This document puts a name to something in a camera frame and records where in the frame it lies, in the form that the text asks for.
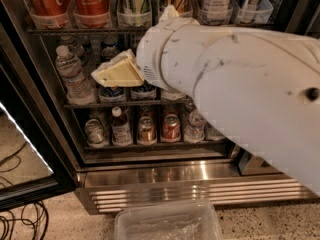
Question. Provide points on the clear water bottle middle shelf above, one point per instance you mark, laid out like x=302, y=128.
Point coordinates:
x=79, y=89

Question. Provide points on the red cola can left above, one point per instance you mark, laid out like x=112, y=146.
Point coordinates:
x=49, y=14

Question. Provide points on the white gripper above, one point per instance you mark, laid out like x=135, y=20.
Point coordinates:
x=148, y=55

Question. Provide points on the water bottle bottom shelf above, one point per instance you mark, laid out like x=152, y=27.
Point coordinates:
x=194, y=129

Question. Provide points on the top wire shelf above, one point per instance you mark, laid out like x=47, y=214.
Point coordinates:
x=117, y=30

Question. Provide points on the red cola can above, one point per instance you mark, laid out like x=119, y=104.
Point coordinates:
x=49, y=14
x=92, y=13

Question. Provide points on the brown drink bottle bottom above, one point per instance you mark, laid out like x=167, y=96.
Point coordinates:
x=120, y=127

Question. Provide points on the wire shelf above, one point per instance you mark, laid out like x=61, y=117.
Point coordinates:
x=127, y=103
x=117, y=30

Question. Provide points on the water bottle bottom right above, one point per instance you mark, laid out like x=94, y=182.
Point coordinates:
x=213, y=134

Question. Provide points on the middle wire shelf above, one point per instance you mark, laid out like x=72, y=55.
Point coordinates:
x=127, y=103

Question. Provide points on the steel fridge base grille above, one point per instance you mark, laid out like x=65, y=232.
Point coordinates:
x=113, y=189

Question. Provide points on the silver can bottom left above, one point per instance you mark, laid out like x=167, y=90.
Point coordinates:
x=96, y=134

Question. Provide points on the white blue can top shelf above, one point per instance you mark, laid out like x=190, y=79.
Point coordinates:
x=214, y=12

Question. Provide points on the gold can bottom shelf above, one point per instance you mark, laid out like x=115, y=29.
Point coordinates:
x=146, y=134

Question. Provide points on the blue pepsi can front left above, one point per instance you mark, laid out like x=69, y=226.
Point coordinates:
x=112, y=94

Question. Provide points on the red can bottom shelf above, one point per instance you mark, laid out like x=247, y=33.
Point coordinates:
x=170, y=131

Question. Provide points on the clear plastic bin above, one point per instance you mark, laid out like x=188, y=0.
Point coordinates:
x=177, y=220

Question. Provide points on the open glass fridge door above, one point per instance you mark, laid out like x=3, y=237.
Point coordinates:
x=23, y=104

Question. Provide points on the blue white can far right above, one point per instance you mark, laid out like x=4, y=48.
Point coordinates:
x=251, y=11

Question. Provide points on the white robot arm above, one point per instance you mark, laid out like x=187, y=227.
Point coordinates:
x=260, y=88

